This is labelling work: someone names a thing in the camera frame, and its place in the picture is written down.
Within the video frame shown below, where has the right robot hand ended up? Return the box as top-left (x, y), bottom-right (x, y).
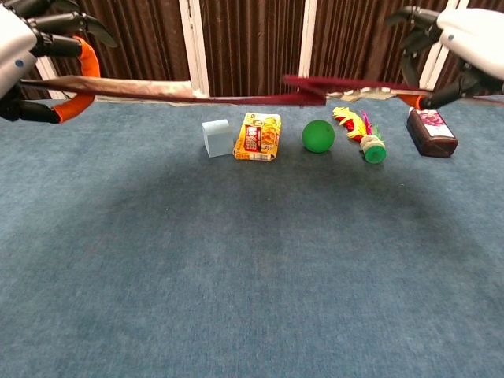
top-left (384, 6), bottom-right (504, 111)

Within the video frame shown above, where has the green ball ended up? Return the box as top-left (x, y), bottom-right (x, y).
top-left (302, 119), bottom-right (336, 154)

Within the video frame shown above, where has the dark juice bottle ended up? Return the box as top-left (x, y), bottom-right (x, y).
top-left (406, 106), bottom-right (460, 158)

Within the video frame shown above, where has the light blue cube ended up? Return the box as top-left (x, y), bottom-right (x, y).
top-left (202, 118), bottom-right (235, 158)

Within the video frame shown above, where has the yellow snack packet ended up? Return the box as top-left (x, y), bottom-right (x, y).
top-left (232, 112), bottom-right (283, 163)

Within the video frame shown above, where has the red ribbed white folding fan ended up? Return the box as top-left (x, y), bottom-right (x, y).
top-left (19, 74), bottom-right (504, 108)

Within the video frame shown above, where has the white screen post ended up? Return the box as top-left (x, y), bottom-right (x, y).
top-left (296, 0), bottom-right (318, 98)
top-left (179, 0), bottom-right (211, 98)
top-left (33, 54), bottom-right (68, 100)
top-left (414, 0), bottom-right (472, 98)

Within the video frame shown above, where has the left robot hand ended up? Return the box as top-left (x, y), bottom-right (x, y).
top-left (0, 0), bottom-right (118, 125)

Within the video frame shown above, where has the blue felt table cover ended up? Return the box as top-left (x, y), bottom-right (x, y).
top-left (0, 95), bottom-right (504, 378)

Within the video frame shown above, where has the feather shuttlecock with green base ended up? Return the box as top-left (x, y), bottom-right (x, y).
top-left (332, 106), bottom-right (387, 165)

